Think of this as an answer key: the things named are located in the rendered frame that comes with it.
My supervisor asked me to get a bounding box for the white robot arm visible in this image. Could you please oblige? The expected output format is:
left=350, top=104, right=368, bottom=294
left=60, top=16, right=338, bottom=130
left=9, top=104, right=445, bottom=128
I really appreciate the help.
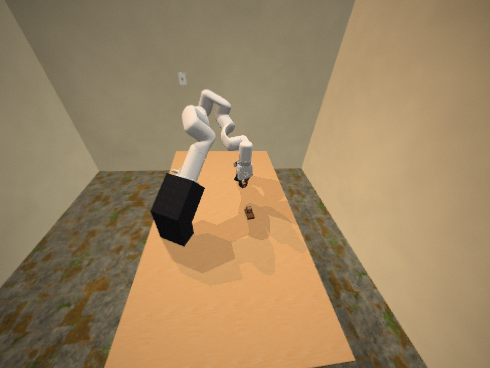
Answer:
left=171, top=90, right=253, bottom=184

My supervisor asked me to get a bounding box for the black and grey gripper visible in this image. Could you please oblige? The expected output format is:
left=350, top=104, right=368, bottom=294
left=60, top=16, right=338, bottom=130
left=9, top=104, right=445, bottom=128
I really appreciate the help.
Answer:
left=234, top=163, right=253, bottom=188

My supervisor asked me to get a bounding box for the brown wooden tray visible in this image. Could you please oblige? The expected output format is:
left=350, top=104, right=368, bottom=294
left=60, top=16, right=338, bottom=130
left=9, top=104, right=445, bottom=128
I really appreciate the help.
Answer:
left=244, top=209, right=255, bottom=220

